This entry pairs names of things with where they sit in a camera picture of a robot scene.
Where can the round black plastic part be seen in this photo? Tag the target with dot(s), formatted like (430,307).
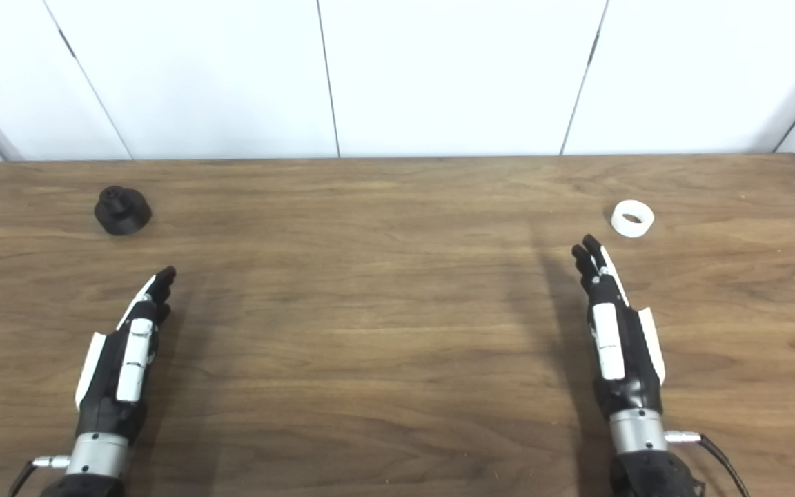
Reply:
(121,214)

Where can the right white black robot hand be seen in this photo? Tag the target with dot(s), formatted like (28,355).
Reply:
(629,373)

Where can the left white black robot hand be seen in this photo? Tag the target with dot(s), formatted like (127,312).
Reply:
(136,352)

